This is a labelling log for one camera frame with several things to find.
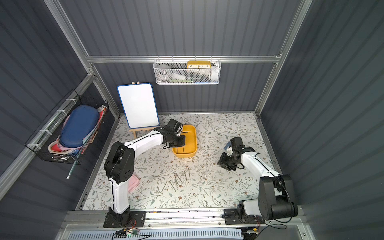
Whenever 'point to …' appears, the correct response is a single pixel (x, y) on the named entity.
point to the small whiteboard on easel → (138, 104)
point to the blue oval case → (81, 120)
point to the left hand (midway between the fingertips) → (187, 144)
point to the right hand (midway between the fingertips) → (222, 163)
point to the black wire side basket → (45, 142)
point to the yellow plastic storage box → (190, 148)
